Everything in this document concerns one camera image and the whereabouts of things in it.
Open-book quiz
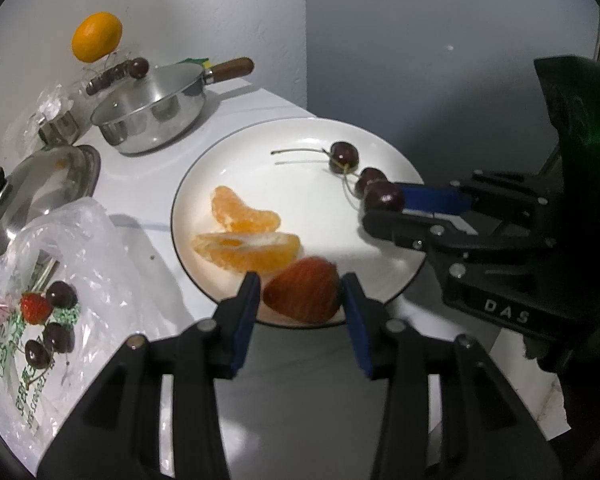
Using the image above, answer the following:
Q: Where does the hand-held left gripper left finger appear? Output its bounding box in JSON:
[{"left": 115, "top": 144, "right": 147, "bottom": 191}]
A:
[{"left": 37, "top": 271, "right": 262, "bottom": 480}]

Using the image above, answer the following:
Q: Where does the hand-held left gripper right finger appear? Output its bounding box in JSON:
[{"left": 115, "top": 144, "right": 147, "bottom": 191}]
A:
[{"left": 341, "top": 272, "right": 563, "bottom": 480}]

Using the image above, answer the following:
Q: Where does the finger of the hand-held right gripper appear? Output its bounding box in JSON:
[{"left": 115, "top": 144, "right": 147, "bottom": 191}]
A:
[
  {"left": 361, "top": 208, "right": 557, "bottom": 282},
  {"left": 399, "top": 170, "right": 566, "bottom": 226}
]

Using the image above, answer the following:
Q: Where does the red strawberry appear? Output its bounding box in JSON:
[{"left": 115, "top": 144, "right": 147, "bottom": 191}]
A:
[
  {"left": 20, "top": 292, "right": 52, "bottom": 325},
  {"left": 262, "top": 256, "right": 343, "bottom": 323}
]

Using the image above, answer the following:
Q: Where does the peeled orange segment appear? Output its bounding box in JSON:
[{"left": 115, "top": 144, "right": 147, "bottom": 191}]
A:
[
  {"left": 211, "top": 186, "right": 282, "bottom": 233},
  {"left": 191, "top": 231, "right": 302, "bottom": 275}
]

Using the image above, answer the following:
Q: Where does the white plate with dark rim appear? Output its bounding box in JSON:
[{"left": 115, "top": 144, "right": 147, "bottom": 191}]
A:
[{"left": 171, "top": 117, "right": 428, "bottom": 330}]

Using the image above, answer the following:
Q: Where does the clear plastic bag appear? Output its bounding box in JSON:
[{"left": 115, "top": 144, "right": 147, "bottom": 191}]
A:
[{"left": 0, "top": 197, "right": 148, "bottom": 463}]

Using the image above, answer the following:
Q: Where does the large steel domed lid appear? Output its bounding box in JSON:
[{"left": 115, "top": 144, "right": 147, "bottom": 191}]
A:
[{"left": 0, "top": 144, "right": 102, "bottom": 261}]

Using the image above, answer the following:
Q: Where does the green and yellow sponge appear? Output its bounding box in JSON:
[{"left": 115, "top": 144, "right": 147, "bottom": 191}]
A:
[{"left": 177, "top": 55, "right": 213, "bottom": 72}]

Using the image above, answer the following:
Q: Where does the small steel cup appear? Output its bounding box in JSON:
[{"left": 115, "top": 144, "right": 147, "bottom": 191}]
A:
[{"left": 39, "top": 110, "right": 81, "bottom": 146}]

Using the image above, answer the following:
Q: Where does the clear glass jar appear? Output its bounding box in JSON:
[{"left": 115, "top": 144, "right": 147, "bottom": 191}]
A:
[{"left": 82, "top": 52, "right": 151, "bottom": 97}]

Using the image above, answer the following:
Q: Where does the crumpled clear plastic wrap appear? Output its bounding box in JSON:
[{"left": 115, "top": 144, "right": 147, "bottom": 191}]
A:
[{"left": 30, "top": 85, "right": 76, "bottom": 122}]

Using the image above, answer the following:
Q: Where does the whole orange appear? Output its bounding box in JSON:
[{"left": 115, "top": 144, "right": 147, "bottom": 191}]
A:
[{"left": 71, "top": 11, "right": 123, "bottom": 63}]

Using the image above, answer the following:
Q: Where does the steel saucepan with wooden handle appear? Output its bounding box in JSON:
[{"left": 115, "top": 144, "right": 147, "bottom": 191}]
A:
[{"left": 90, "top": 56, "right": 255, "bottom": 155}]

